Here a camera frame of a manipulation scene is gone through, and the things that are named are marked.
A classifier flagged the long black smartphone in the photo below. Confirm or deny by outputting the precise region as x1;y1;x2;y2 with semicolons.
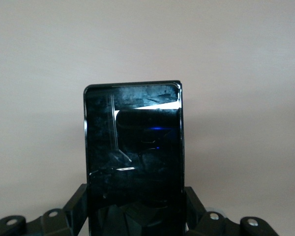
83;80;187;236

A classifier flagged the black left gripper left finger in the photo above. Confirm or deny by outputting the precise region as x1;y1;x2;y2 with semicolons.
0;183;89;236

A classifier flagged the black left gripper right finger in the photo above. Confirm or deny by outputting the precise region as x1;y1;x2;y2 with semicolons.
185;186;279;236

